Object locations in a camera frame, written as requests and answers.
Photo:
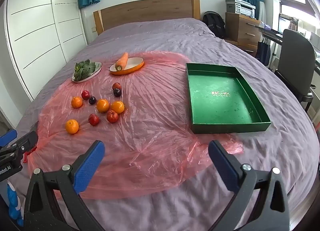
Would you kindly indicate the person's left hand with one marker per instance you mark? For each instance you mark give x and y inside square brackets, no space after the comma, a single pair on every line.
[12,203]

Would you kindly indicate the glass desk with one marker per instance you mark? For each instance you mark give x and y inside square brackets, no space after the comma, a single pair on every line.
[268,33]

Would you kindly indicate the dark blue bag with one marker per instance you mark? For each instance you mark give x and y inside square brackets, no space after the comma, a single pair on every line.
[262,51]

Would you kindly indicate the grey chair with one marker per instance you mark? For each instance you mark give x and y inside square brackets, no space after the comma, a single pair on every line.
[295,58]

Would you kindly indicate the pink plastic sheet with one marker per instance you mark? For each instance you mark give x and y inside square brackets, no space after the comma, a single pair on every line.
[150,126]

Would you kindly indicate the orange carrot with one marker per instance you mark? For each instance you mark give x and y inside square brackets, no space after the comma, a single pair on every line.
[122,61]

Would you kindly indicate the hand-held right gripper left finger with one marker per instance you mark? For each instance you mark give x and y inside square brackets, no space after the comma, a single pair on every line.
[90,163]

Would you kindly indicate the open laptop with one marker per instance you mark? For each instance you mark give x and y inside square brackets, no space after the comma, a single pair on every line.
[284,22]

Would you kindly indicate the small dark red apple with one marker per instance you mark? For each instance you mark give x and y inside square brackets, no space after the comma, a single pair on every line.
[116,86]

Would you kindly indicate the white round plate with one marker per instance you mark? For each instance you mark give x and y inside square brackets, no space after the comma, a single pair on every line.
[98,68]

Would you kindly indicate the orange mandarin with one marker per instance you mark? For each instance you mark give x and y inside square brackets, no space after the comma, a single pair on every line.
[117,107]
[76,102]
[102,105]
[72,126]

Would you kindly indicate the white wardrobe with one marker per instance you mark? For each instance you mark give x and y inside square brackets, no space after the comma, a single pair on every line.
[37,33]

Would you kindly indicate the wooden headboard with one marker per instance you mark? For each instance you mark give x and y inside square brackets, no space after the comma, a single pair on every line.
[145,11]

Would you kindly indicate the dark purple plum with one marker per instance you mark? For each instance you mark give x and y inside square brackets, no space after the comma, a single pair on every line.
[117,92]
[92,100]

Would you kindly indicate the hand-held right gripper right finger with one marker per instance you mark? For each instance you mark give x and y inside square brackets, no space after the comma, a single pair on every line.
[223,163]

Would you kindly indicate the green bok choy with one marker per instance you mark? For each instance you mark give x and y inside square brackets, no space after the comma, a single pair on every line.
[83,69]

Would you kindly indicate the black backpack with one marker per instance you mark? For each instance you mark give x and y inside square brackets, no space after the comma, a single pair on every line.
[213,24]

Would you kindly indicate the orange oval dish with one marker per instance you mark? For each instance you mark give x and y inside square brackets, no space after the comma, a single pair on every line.
[132,64]

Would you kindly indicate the wooden drawer cabinet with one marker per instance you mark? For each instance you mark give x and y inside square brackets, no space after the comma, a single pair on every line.
[243,31]

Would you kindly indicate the wall socket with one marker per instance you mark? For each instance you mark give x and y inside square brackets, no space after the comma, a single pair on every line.
[93,29]

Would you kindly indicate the green rectangular tray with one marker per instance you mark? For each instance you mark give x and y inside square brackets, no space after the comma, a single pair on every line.
[220,101]

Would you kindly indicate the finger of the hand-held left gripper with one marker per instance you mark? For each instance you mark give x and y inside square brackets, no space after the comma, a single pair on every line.
[26,141]
[7,137]

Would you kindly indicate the white printer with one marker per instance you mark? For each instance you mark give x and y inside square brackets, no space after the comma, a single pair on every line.
[240,8]

